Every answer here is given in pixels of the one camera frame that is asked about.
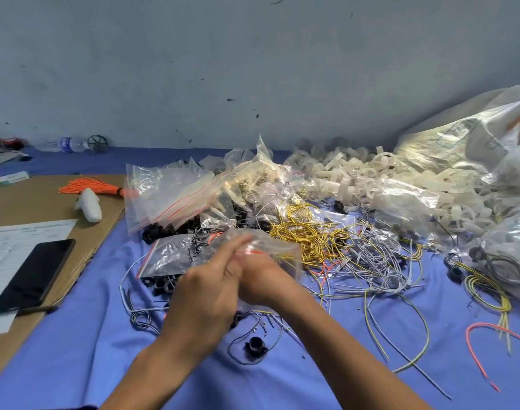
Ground person's left hand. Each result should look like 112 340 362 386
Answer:
160 232 256 359

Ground person's right hand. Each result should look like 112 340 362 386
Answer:
230 247 325 317

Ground clear zip plastic bag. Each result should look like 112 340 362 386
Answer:
204 228 304 308

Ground red-zip plastic bag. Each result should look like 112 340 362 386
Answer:
137 233 201 280

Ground pile of yellow wires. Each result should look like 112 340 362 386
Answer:
268 200 350 270

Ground pile of black plastic rings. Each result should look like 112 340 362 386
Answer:
140 213 282 359

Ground heap of plastic bags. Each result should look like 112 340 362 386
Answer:
198 136 316 231

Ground pile of grey white wires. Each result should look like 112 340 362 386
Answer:
315 226 427 296

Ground stack of plastic bags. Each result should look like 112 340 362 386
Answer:
123 158 227 234

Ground pile of white plastic wheels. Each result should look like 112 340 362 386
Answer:
281 145 520 253

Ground long yellow green wire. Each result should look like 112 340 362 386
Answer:
362 286 453 400

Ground red wire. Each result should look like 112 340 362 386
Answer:
465 322 520 393

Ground pile of large plastic bags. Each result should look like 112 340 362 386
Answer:
395 83 520 308

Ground person's right forearm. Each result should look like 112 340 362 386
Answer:
285 294 432 410

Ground blue cloth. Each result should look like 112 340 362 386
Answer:
0 147 520 410

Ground white handheld device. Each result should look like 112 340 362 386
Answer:
75 187 103 224

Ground orange tie bundle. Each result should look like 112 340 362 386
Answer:
58 177 137 200

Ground black smartphone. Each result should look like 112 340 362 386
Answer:
0 239 77 315

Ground black round wheel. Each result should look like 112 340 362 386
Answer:
86 134 111 154

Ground brown cardboard sheet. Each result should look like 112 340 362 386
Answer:
0 173 128 385

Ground white paper sheet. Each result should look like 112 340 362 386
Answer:
0 219 79 337

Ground clear plastic water bottle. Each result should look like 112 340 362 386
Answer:
33 136 92 154

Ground small white label card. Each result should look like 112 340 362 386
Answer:
0 170 30 185

